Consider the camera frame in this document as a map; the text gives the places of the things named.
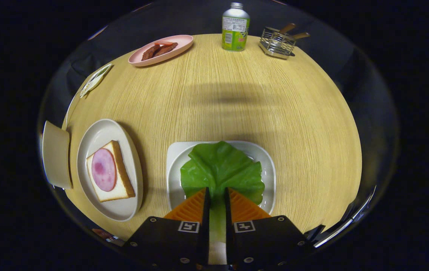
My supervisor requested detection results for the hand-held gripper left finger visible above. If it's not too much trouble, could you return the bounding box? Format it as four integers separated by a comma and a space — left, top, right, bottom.
122, 187, 211, 268

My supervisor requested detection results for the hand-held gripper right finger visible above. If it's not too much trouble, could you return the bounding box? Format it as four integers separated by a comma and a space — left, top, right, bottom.
224, 187, 315, 269

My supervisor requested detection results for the green lettuce leaf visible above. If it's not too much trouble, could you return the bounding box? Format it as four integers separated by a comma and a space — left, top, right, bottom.
180, 141, 266, 264

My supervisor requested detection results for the white square plate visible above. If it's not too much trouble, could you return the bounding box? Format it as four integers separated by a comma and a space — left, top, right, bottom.
166, 140, 276, 215

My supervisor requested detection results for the bread slice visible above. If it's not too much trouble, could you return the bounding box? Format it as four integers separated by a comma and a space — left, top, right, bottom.
86, 140, 136, 202

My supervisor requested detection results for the pink ham slice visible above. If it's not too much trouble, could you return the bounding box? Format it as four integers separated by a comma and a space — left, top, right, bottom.
91, 148, 117, 192

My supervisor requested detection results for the white oval plate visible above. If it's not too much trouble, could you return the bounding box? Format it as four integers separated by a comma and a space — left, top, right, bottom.
76, 119, 143, 222

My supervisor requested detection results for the white toaster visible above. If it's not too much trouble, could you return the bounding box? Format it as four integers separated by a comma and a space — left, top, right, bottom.
42, 120, 73, 189

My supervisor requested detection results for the dark red meat slice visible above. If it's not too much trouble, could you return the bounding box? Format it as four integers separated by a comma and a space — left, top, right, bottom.
141, 44, 161, 61
154, 42, 178, 58

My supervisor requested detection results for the white divided plate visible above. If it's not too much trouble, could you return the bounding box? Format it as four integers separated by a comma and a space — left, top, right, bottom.
80, 63, 113, 98

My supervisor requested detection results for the pink plate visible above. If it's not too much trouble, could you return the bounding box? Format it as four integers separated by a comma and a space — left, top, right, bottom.
128, 35, 194, 67

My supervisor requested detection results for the green label drink bottle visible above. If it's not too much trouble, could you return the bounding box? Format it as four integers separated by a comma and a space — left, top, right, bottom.
222, 2, 250, 52

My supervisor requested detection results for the metal wire basket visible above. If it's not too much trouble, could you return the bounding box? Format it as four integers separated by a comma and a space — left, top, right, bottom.
259, 26, 297, 60

